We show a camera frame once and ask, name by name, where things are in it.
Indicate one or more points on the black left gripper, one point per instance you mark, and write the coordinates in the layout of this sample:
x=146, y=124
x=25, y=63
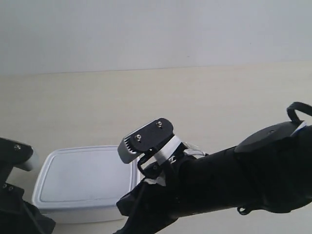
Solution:
x=18, y=216

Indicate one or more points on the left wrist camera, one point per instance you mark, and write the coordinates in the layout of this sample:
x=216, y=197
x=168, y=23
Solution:
x=18, y=154

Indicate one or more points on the white plastic lidded container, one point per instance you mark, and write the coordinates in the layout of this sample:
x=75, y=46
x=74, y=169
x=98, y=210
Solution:
x=83, y=184

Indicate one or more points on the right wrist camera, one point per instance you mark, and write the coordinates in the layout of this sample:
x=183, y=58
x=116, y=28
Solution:
x=151, y=136

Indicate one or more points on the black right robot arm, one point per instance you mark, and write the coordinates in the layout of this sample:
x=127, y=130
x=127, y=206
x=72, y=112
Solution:
x=276, y=178

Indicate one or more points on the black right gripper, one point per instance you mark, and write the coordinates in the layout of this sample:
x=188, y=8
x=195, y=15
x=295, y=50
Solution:
x=146, y=204

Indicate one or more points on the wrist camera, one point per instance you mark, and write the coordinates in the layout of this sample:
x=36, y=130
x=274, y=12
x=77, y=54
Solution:
x=151, y=136
x=18, y=154

